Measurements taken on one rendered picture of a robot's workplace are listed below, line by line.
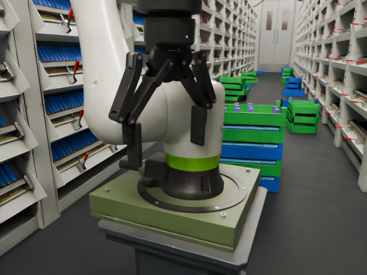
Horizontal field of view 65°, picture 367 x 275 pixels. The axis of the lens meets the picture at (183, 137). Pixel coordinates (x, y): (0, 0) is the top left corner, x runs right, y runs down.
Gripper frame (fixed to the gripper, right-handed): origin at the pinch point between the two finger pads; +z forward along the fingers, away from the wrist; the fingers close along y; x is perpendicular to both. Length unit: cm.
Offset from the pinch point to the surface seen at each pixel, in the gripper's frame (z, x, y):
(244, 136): 25, -36, -74
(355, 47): -12, -31, -177
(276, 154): 33, -24, -83
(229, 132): 24, -41, -70
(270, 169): 40, -25, -81
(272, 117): 16, -27, -81
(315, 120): 45, -54, -196
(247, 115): 16, -36, -75
